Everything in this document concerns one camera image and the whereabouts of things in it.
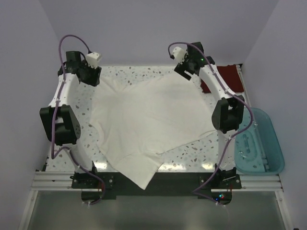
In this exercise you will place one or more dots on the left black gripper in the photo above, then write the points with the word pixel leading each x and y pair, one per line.
pixel 90 76

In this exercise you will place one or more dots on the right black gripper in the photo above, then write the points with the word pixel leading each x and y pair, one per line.
pixel 183 70

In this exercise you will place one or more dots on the white t shirt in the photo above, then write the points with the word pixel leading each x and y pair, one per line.
pixel 139 122

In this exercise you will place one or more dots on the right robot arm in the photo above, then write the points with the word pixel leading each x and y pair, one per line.
pixel 228 112

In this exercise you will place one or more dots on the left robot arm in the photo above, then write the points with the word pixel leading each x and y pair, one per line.
pixel 60 123

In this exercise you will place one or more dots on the folded dark red shirt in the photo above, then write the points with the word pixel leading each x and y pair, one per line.
pixel 231 77

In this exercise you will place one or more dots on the blue plastic bin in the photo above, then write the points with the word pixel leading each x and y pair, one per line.
pixel 257 150

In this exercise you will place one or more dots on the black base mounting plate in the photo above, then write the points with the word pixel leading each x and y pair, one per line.
pixel 110 185

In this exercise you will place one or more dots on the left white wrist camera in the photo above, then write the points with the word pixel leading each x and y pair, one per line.
pixel 93 59

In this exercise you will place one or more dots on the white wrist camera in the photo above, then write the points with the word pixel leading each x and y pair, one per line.
pixel 179 54
pixel 93 59

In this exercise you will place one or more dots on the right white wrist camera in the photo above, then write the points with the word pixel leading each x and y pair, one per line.
pixel 179 54

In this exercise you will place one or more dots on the aluminium frame rail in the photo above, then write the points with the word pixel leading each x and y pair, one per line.
pixel 61 181

